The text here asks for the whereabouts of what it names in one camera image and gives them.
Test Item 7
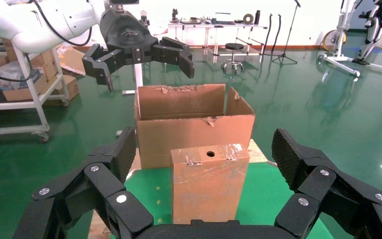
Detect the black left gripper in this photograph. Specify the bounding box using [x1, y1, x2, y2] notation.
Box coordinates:
[82, 8, 195, 93]

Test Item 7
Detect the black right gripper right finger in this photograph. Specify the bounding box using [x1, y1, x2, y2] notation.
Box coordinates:
[272, 128, 382, 239]

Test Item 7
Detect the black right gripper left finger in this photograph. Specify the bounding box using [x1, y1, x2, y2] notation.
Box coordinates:
[13, 126, 154, 239]

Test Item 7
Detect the small taped cardboard box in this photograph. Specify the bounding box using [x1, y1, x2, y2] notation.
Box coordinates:
[170, 143, 251, 225]

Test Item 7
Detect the flattened cardboard sheet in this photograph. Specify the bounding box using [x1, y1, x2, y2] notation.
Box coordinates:
[56, 43, 87, 77]

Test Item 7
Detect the large open cardboard carton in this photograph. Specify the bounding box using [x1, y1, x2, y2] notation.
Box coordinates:
[134, 83, 256, 170]

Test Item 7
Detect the green table cloth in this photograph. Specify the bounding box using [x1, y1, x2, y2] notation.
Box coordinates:
[110, 161, 335, 239]

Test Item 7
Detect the long white work table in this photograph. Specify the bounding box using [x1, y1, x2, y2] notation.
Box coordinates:
[168, 20, 268, 64]

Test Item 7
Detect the black round stool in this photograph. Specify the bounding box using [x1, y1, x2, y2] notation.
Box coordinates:
[221, 43, 245, 74]

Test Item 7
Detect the white metal shelf cart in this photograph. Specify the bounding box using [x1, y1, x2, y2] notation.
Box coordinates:
[0, 36, 70, 143]

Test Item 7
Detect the clear plastic bag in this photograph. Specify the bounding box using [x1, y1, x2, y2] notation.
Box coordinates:
[0, 60, 42, 91]

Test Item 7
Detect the white robot support stand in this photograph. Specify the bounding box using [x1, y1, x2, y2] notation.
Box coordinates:
[318, 0, 382, 79]

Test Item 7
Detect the black curved pole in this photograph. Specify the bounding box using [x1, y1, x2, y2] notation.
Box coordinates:
[272, 13, 282, 57]
[263, 13, 274, 57]

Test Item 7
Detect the black tripod microphone stand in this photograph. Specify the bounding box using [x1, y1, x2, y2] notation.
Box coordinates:
[273, 0, 301, 65]

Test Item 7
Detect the yellow round fan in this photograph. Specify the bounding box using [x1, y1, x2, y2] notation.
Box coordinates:
[322, 29, 347, 52]

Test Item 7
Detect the black white legged robot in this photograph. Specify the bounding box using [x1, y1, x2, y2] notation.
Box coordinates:
[352, 0, 382, 65]

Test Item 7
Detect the white metal stand frame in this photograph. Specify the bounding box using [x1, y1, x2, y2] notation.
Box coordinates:
[122, 62, 145, 96]

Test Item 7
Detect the black looping cable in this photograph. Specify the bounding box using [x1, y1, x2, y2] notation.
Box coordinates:
[29, 0, 93, 47]

